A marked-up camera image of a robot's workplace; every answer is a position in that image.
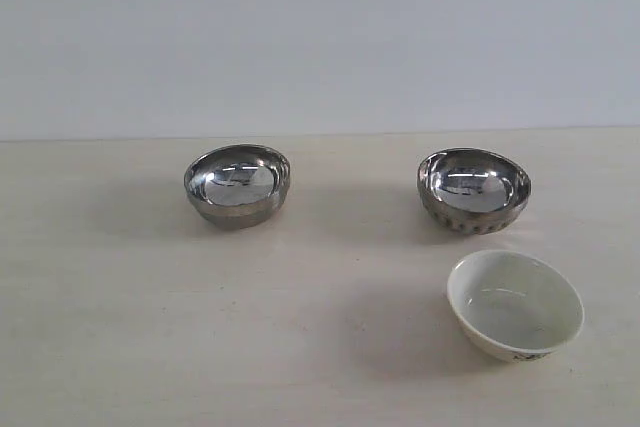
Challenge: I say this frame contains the white ceramic floral bowl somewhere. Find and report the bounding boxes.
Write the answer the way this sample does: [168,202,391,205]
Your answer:
[446,249,585,363]

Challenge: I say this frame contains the ribbed stainless steel bowl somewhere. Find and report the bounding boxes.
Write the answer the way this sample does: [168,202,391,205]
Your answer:
[417,147,532,235]

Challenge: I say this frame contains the smooth stainless steel bowl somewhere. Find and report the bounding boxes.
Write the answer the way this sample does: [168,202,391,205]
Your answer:
[183,144,291,230]

